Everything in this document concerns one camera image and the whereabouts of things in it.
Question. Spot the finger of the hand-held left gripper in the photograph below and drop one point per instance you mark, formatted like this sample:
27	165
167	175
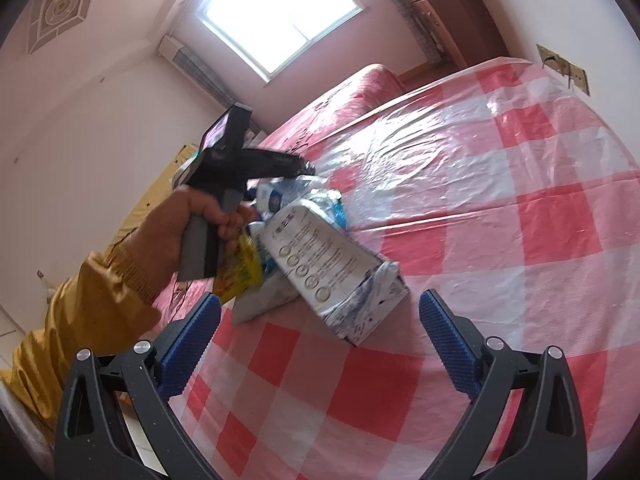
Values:
282	156
290	172

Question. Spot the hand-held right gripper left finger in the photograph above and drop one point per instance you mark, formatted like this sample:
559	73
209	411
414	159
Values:
192	345

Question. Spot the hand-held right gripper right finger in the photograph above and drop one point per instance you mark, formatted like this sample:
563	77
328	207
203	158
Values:
447	345

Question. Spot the small blue and white packet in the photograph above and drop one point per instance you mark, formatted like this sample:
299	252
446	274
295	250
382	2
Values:
272	195

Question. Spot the white and blue wrapper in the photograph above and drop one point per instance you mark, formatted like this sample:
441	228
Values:
330	205

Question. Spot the blue and white milk carton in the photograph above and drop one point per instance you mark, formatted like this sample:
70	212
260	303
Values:
320	260

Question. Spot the person's left forearm yellow sleeve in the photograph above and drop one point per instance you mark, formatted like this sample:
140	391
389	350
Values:
85	320

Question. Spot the person's left hand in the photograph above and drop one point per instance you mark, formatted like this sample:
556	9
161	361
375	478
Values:
175	225

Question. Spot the pink printed bed sheet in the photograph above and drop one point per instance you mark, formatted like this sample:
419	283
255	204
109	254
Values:
330	110

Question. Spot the checked curtain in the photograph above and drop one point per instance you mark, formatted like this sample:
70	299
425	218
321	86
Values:
420	30
205	72

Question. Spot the yellow and white packet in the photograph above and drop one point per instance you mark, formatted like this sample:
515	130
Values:
245	267

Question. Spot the red checked plastic tablecloth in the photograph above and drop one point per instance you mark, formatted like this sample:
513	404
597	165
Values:
475	220

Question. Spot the bright window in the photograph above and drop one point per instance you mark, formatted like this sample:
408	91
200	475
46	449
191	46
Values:
280	15

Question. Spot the square ceiling ornament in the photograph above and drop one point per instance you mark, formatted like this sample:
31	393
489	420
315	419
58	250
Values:
62	5

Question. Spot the brass wall switch panel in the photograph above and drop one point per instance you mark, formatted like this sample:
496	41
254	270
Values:
567	71

